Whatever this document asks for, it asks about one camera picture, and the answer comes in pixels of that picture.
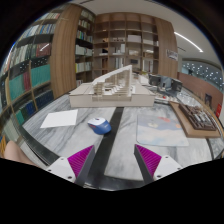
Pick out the group of ceiling spot lights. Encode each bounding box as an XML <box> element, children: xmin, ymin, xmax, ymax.
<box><xmin>181</xmin><ymin>61</ymin><xmax>222</xmax><ymax>84</ymax></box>

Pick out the white architectural model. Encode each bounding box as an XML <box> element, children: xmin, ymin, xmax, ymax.
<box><xmin>68</xmin><ymin>64</ymin><xmax>156</xmax><ymax>109</ymax></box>

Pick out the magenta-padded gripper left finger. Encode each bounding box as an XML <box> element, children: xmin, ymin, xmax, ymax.
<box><xmin>45</xmin><ymin>144</ymin><xmax>96</xmax><ymax>188</ymax></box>

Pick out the red wall sign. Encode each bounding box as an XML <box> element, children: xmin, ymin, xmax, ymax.
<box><xmin>215</xmin><ymin>103</ymin><xmax>223</xmax><ymax>120</ymax></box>

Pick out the wooden shelf unit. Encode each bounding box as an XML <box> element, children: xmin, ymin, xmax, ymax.
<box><xmin>74</xmin><ymin>9</ymin><xmax>161</xmax><ymax>84</ymax></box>

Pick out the white paper sheet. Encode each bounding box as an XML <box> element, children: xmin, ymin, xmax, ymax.
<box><xmin>40</xmin><ymin>109</ymin><xmax>79</xmax><ymax>129</ymax></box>

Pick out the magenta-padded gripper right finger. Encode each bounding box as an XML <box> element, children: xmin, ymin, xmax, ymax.
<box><xmin>134</xmin><ymin>143</ymin><xmax>184</xmax><ymax>185</ymax></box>

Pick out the blue and white computer mouse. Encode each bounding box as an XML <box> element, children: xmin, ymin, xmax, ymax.
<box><xmin>87</xmin><ymin>117</ymin><xmax>113</xmax><ymax>136</ymax></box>

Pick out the person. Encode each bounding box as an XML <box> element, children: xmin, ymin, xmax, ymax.
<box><xmin>2</xmin><ymin>139</ymin><xmax>38</xmax><ymax>168</ymax></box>

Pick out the pastel printed mouse pad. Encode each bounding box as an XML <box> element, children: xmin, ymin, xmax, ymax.
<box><xmin>136</xmin><ymin>114</ymin><xmax>190</xmax><ymax>148</ymax></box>

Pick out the dark bookshelf full of books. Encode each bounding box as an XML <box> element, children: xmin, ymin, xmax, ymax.
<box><xmin>0</xmin><ymin>11</ymin><xmax>57</xmax><ymax>136</ymax></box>

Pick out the brown model on wooden board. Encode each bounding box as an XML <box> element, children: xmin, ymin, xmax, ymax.
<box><xmin>169</xmin><ymin>100</ymin><xmax>222</xmax><ymax>139</ymax></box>

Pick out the long ceiling light strip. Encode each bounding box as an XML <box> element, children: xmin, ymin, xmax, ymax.
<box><xmin>173</xmin><ymin>31</ymin><xmax>204</xmax><ymax>54</ymax></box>

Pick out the white wall sign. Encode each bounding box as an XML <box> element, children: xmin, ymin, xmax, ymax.
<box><xmin>166</xmin><ymin>49</ymin><xmax>179</xmax><ymax>62</ymax></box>

